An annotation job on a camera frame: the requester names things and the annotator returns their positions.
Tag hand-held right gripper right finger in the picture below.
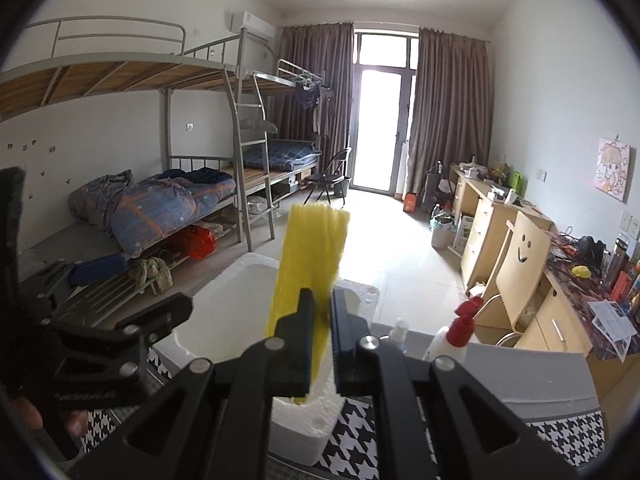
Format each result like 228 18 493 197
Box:
329 289 583 480

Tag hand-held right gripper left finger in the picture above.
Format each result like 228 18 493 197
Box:
65 287 322 480

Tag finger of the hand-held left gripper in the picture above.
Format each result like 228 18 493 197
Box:
54 345 152 407
52 292 194 347

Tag white foam box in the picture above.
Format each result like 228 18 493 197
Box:
150 252 381 466

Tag yellow sponge cloth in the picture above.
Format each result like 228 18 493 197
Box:
265 203 351 406

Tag person's left hand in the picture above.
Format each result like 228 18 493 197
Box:
0 395 91 438

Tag olive crumpled cloth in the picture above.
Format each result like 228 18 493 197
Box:
127 256 173 295

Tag clear spray bottle blue liquid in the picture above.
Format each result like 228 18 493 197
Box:
387 319 410 353

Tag blue pillow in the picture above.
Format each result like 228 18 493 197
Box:
67 253 128 286

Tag black white houndstooth cloth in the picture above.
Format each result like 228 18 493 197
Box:
80 350 608 480

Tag red plastic bag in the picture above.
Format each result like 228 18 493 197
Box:
172 225 217 260

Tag white pump bottle red cap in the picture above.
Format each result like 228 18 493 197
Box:
422 296 486 363

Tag blue orange star quilt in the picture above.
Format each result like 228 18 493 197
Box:
67 167 237 258

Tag white waste bin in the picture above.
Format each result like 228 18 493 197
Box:
430 212 457 250

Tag black folding chair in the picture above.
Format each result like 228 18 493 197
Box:
302 146 353 208

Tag grey board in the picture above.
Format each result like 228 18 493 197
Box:
367 322 601 418

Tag wooden chair with smiley face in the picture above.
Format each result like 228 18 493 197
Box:
470 210 553 348

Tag light wooden desk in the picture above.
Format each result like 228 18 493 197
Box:
447 162 640 401

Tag blue checked quilt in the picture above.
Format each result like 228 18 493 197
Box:
242 139 323 171

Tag large grey metal bunk bed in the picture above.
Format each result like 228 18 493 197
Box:
0 16 277 321

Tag glass balcony door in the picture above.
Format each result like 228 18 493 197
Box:
350 30 421 196

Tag hanging dark clothes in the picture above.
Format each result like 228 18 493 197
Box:
292 80 333 136

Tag black headphones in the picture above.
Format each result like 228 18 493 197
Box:
575 235 608 271

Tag printed paper sheets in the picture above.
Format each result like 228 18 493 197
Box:
586 299 633 361

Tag brown curtain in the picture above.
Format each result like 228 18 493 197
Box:
272 22 356 191
402 26 493 201

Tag small grey metal bunk bed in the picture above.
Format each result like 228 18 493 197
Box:
235 27 331 211

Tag row of bottles and cans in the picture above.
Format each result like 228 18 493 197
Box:
600 237 640 321

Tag white air conditioner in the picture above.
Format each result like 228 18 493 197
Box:
229 10 276 41

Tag pink wall poster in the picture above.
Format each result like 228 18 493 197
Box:
594 136 632 203

